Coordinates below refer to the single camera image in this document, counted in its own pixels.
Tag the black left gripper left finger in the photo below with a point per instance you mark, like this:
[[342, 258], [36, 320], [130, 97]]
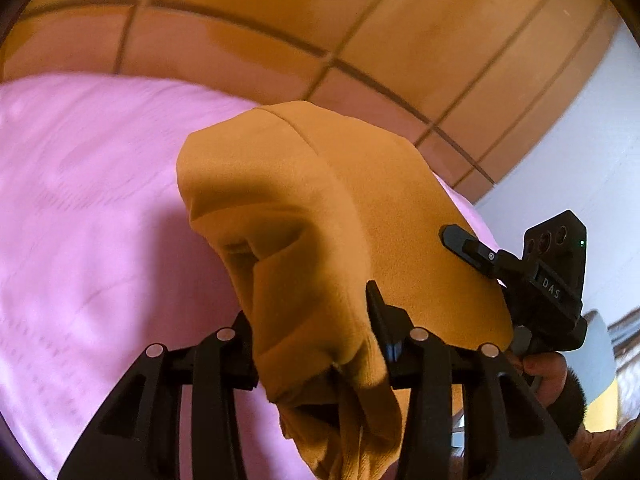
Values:
[[135, 432]]

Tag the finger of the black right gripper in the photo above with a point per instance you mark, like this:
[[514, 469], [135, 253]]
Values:
[[469, 249]]

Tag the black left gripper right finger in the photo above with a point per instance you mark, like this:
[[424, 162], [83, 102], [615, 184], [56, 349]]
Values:
[[508, 434]]

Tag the mustard orange knit garment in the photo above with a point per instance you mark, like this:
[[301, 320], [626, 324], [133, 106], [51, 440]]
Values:
[[304, 207]]

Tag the person's right hand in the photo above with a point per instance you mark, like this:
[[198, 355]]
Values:
[[551, 370]]

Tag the wooden panelled headboard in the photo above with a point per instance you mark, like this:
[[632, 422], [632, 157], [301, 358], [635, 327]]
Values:
[[474, 85]]

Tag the pink quilted bedspread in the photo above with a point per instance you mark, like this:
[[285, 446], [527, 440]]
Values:
[[98, 259]]

